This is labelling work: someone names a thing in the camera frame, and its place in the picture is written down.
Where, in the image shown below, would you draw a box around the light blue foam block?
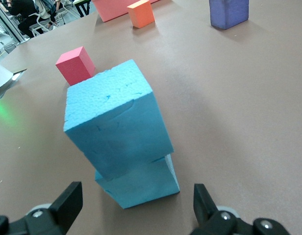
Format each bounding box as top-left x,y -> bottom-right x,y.
94,154 -> 180,210
63,58 -> 174,182

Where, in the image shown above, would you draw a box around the purple foam block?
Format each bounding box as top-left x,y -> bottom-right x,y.
209,0 -> 250,30

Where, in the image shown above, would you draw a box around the brown paper table cover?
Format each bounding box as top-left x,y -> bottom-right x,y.
0,0 -> 302,235

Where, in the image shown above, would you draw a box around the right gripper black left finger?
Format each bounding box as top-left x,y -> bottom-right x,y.
0,181 -> 83,235

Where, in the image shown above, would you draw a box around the orange foam block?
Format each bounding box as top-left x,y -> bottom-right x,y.
126,0 -> 156,28

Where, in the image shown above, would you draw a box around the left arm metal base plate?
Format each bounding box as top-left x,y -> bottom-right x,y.
0,60 -> 28,101

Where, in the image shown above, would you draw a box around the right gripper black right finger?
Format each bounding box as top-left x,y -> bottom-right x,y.
192,183 -> 293,235

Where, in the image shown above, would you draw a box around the white office chair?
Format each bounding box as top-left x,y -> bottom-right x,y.
28,12 -> 55,34

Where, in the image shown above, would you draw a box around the metal glass door frame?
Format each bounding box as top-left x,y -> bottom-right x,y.
0,3 -> 22,53

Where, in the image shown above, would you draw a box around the pink plastic bin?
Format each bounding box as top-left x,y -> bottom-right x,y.
91,0 -> 161,23

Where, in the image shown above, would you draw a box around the seated person dark clothes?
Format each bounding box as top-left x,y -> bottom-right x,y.
8,0 -> 36,39

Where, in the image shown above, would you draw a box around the red foam block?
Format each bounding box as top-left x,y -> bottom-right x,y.
55,46 -> 96,86

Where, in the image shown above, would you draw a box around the seated person grey clothes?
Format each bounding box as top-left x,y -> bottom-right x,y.
34,0 -> 68,27

